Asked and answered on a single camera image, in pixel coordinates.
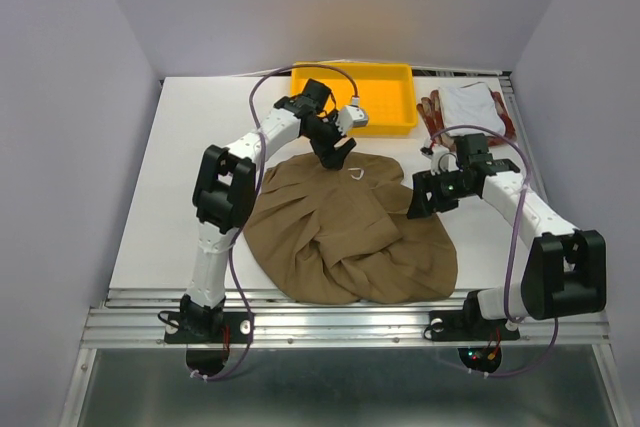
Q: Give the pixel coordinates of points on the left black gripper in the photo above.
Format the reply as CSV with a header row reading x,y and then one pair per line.
x,y
329,156

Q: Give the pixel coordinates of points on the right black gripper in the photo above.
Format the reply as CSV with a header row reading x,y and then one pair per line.
x,y
420,205

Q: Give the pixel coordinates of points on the brown skirt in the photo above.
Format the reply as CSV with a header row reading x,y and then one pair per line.
x,y
338,237

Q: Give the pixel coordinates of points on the red plaid skirt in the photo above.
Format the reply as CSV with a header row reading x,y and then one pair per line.
x,y
430,112

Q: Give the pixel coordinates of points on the white skirt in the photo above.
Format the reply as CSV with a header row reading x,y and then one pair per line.
x,y
470,105

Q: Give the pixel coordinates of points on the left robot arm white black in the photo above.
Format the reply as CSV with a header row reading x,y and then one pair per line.
x,y
226,190

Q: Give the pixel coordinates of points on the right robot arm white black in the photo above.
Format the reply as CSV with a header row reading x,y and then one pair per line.
x,y
565,272

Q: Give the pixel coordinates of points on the yellow plastic tray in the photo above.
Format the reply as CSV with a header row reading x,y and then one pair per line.
x,y
386,93

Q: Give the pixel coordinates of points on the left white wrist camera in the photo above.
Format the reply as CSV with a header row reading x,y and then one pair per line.
x,y
350,117

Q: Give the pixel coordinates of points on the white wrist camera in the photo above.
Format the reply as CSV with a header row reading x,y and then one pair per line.
x,y
439,157
350,117

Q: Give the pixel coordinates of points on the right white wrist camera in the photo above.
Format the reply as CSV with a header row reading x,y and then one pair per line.
x,y
439,157

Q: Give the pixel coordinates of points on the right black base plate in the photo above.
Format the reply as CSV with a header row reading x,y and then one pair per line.
x,y
455,326

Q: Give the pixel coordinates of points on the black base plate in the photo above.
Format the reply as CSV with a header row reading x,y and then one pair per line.
x,y
455,326
234,330

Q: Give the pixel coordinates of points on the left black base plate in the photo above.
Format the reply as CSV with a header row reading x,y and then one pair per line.
x,y
234,330

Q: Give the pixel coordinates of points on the aluminium frame rail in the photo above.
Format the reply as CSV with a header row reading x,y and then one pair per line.
x,y
128,319

